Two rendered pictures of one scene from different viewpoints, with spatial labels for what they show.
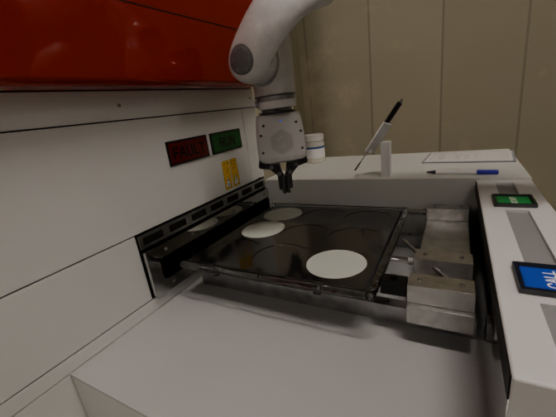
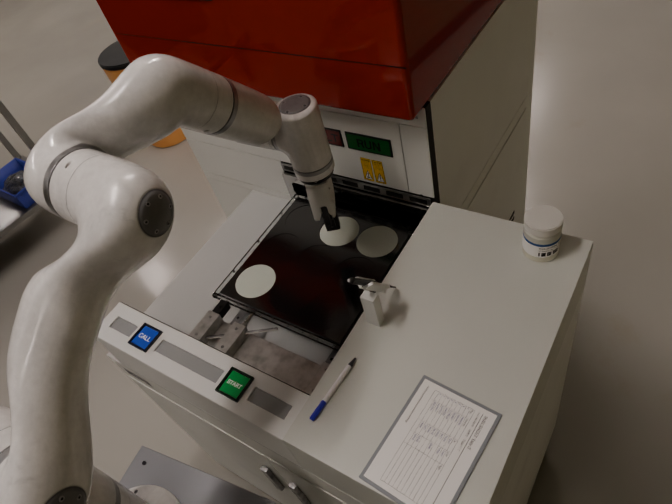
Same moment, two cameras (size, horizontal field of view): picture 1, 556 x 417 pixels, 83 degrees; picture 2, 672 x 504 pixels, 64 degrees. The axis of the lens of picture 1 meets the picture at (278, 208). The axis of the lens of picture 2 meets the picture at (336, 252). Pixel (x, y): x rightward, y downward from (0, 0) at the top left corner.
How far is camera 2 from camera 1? 143 cm
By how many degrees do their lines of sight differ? 87
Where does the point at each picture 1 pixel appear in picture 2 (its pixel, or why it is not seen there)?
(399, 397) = (191, 317)
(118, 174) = not seen: hidden behind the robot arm
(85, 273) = (255, 160)
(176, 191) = not seen: hidden behind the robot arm
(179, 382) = (231, 234)
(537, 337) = (126, 315)
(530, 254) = (170, 349)
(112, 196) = not seen: hidden behind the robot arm
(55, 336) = (245, 173)
